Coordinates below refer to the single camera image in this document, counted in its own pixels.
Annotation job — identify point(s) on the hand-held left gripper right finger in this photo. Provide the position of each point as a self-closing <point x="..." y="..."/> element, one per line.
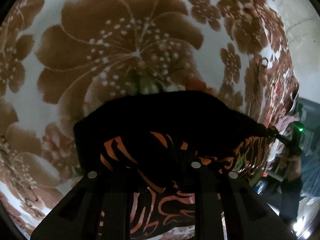
<point x="202" y="180"/>

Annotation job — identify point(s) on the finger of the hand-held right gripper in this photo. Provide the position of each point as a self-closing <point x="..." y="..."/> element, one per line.
<point x="280" y="137"/>

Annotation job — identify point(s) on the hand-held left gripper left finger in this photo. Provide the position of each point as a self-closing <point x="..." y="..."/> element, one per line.
<point x="117" y="185"/>

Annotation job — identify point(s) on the black hoodie with orange print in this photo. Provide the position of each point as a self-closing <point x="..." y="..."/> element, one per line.
<point x="162" y="117"/>

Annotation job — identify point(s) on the person's right forearm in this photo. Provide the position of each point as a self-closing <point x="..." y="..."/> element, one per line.
<point x="293" y="167"/>

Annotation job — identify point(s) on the floral blanket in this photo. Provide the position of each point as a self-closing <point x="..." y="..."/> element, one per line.
<point x="100" y="42"/>

